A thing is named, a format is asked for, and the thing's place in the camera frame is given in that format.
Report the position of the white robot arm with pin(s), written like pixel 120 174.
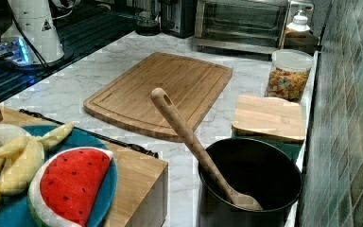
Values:
pixel 32 39

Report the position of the large bamboo cutting board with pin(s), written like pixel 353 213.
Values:
pixel 193 86

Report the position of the black utensil pot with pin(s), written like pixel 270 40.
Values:
pixel 254 168

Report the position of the black toaster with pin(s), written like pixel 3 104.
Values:
pixel 178 17

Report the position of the teal canister with wooden lid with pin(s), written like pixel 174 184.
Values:
pixel 270 119

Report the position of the wooden spoon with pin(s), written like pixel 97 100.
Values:
pixel 174 118

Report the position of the dark glass jar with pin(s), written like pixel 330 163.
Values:
pixel 147 22

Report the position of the silver toaster oven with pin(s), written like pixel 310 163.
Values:
pixel 247 25

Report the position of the clear cereal jar white lid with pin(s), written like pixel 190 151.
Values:
pixel 288 74

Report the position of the plush watermelon slice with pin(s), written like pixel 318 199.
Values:
pixel 64 190

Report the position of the white-capped brown bottle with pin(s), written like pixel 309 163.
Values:
pixel 298 35

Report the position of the plush peeled banana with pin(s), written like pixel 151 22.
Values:
pixel 22 155

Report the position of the wooden tray with black handle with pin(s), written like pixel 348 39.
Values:
pixel 134 192

